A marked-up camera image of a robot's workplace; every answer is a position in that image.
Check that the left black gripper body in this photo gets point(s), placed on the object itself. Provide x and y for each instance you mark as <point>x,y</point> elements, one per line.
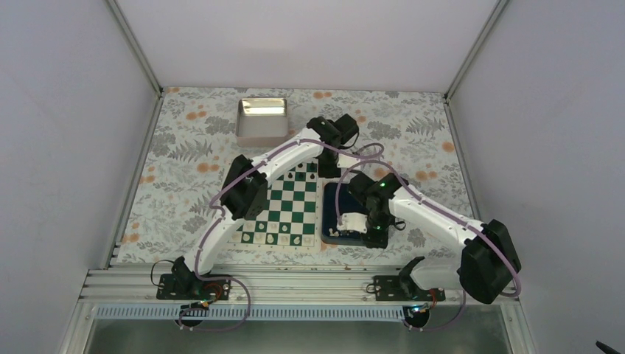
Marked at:
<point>323,167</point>

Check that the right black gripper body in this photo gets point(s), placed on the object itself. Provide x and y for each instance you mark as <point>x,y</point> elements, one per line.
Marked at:
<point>381,237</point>

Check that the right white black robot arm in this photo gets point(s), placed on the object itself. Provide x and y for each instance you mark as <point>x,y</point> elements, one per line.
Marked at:
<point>483,258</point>

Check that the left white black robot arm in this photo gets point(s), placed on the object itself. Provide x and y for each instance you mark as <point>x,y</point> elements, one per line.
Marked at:
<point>245,191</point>

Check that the green white chess board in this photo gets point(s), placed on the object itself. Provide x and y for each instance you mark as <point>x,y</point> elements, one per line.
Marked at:
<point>295,202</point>

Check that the pink metal tin box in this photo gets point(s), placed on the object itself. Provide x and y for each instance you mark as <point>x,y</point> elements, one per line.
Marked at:
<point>261,122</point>

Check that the floral patterned table mat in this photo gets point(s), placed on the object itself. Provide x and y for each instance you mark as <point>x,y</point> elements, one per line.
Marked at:
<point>194,143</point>

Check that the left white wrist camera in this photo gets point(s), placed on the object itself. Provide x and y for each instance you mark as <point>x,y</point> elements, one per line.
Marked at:
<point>344,161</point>

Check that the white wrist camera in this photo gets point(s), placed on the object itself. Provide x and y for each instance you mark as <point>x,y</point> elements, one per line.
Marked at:
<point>344,161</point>
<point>352,222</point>

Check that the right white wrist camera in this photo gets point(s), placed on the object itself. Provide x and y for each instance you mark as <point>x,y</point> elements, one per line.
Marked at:
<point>352,222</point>

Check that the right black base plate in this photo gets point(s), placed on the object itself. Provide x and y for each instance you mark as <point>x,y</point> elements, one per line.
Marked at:
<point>393,288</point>

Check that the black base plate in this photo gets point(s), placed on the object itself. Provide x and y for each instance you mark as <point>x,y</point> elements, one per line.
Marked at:
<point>217,288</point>
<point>393,288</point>

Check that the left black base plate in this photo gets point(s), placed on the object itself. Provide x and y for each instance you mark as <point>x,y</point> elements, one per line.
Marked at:
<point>217,288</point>

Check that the aluminium frame post left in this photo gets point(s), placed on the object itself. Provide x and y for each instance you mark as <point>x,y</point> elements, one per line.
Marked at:
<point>134,45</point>

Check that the aluminium frame post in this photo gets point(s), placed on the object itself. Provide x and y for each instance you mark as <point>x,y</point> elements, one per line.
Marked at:
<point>492,20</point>
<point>134,45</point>

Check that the aluminium frame post right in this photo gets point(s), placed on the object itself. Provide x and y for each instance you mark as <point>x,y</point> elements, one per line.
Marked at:
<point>492,20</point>

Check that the aluminium front rail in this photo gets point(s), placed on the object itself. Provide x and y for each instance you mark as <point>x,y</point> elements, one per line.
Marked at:
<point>266,287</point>

